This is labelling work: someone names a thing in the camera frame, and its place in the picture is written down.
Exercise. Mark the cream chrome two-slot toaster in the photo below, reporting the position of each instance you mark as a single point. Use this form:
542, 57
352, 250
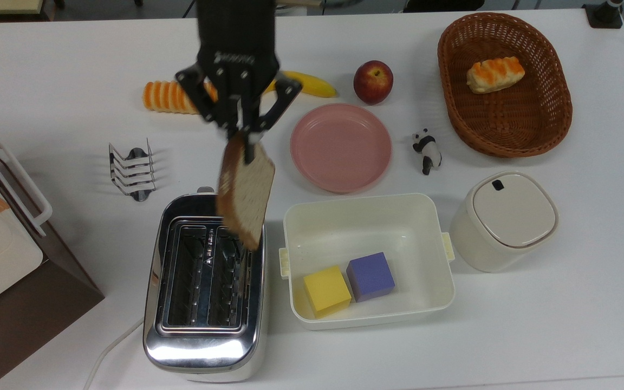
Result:
203, 346

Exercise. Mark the brown wicker oval basket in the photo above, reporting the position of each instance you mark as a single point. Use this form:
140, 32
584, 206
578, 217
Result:
507, 122

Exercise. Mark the orange striped bread roll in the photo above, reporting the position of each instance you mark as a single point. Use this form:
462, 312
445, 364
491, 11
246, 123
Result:
166, 97

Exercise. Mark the panda figurine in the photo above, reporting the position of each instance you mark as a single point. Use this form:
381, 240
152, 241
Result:
427, 149

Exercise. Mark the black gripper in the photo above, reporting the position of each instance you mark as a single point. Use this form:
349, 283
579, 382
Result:
236, 38

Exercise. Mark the brown toast bread slice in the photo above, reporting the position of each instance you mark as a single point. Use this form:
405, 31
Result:
247, 195

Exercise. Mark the purple foam cube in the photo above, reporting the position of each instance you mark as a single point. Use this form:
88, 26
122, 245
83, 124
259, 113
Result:
370, 276

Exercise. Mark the orange glazed pastry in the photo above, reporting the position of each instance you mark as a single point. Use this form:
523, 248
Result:
495, 75

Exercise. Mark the beige furniture top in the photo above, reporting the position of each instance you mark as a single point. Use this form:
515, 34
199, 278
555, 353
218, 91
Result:
3, 5

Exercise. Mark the red apple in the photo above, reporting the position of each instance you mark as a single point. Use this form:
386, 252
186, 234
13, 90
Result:
373, 82

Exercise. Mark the white lidded canister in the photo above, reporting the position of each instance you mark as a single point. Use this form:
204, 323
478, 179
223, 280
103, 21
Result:
507, 216

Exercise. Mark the yellow banana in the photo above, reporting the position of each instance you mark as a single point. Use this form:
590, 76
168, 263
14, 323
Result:
312, 84

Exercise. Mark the black camera stand base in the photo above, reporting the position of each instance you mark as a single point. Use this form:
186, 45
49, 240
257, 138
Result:
604, 15

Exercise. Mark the pink round plate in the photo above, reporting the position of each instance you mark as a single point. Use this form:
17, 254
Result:
340, 148

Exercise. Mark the metal toast rack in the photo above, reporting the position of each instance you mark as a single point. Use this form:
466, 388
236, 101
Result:
132, 170

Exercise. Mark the white rectangular plastic bin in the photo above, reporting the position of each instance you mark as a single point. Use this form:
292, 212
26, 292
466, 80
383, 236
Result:
366, 227

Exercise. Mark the yellow foam cube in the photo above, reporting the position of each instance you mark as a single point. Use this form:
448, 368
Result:
326, 290

